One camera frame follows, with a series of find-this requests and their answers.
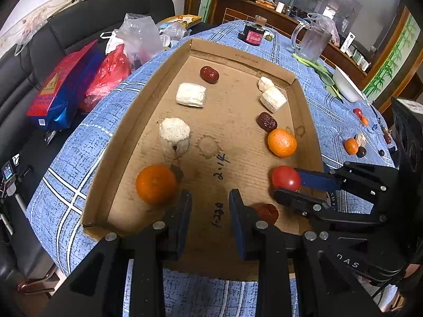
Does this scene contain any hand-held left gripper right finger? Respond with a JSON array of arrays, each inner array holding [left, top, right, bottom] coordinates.
[[229, 189, 380, 317]]

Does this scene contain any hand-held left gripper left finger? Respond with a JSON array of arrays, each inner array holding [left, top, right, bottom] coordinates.
[[40, 190, 193, 317]]

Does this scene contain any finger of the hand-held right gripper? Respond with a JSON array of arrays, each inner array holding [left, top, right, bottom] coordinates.
[[296, 162, 400, 203], [274, 188, 387, 232]]

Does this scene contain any large red date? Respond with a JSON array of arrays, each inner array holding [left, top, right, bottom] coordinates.
[[253, 203, 279, 226]]

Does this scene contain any speckled white yam piece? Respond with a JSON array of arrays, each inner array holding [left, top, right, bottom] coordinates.
[[159, 118, 191, 156]]

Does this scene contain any shallow cardboard box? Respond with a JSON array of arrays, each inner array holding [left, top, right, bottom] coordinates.
[[81, 38, 326, 281]]

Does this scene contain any long white yam piece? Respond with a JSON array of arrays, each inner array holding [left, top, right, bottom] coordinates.
[[175, 82, 207, 108]]

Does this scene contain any white bowl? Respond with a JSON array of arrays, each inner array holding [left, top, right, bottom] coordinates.
[[332, 67, 366, 103]]

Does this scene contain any green leafy vegetable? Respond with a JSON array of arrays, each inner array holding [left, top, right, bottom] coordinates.
[[292, 53, 344, 103]]

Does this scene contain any blue checked tablecloth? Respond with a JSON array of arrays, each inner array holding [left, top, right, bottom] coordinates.
[[26, 20, 397, 317]]

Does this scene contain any clear glass pitcher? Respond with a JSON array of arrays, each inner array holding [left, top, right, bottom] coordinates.
[[291, 12, 333, 63]]

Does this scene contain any white bottle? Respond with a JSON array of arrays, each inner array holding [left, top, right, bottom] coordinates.
[[340, 32, 356, 53]]

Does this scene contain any dark jar with red label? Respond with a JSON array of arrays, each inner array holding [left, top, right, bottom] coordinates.
[[238, 16, 269, 46]]

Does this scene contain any red plastic bag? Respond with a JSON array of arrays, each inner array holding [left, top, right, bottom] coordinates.
[[79, 44, 131, 113]]

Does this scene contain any blue and red snack bag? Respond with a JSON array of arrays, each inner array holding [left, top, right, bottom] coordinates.
[[26, 40, 100, 131]]

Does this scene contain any small black phone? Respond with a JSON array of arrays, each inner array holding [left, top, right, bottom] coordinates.
[[1, 160, 15, 185]]

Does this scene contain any wooden sideboard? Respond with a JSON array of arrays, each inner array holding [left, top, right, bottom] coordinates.
[[211, 0, 374, 73]]

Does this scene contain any clear plastic bag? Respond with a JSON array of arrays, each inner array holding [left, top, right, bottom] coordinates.
[[114, 13, 164, 73], [157, 20, 192, 48]]

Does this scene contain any white plastic bag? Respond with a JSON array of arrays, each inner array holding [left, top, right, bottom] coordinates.
[[100, 30, 126, 56]]

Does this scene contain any orange snack packet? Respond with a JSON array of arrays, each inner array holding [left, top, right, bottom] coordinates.
[[172, 14, 202, 27]]

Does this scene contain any black leather sofa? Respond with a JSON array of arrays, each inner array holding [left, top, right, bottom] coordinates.
[[0, 0, 176, 291]]

